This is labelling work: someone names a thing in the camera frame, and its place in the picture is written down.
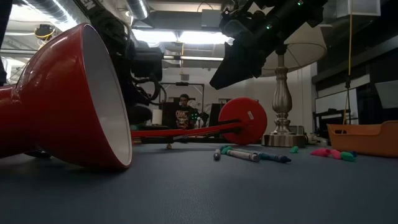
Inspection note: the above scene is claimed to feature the yellow hanging cord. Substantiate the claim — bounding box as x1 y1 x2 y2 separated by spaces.
341 14 354 125

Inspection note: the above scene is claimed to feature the yellow black hanging reel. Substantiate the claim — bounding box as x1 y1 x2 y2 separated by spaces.
33 24 57 41

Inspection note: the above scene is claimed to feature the person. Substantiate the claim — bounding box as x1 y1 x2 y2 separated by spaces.
175 93 200 130

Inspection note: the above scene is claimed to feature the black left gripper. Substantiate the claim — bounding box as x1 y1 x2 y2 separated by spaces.
127 42 164 126

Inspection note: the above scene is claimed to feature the white hanging box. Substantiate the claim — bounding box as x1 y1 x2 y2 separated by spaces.
335 0 382 18

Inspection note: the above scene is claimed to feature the black metal frame stand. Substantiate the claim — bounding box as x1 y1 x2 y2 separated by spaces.
159 81 206 110

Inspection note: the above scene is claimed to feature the black chair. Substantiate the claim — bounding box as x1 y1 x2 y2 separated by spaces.
210 103 225 127
161 101 177 128

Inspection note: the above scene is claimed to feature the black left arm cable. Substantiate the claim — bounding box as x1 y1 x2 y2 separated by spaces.
132 73 168 103

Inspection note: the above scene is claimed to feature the patterned white sheet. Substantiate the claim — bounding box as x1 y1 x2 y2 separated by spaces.
188 99 213 124

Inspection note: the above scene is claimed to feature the white shade silver table lamp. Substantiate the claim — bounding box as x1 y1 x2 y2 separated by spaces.
260 21 328 148

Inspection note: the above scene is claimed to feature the grey ceiling unit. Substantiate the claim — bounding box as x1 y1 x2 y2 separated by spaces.
201 8 223 29

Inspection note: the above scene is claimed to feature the orange cardboard tray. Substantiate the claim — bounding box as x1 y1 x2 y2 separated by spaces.
327 120 398 158

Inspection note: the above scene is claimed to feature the long ceiling light fixture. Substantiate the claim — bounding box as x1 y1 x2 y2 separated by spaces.
163 55 224 62

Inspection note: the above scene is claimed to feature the grey flat panel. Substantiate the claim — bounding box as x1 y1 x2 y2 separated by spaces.
374 80 398 110

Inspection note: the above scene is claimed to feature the black desk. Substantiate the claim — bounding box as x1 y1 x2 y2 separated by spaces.
312 108 352 140

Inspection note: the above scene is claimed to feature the red desk lamp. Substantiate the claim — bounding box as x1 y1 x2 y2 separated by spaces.
0 23 269 171

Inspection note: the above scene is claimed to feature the silver ventilation duct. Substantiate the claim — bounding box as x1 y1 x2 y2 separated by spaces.
126 0 150 20

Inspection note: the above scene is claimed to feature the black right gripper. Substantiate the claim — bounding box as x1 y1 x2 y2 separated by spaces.
208 0 318 91

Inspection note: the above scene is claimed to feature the white paper roll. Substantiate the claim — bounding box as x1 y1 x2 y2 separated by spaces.
152 108 164 126

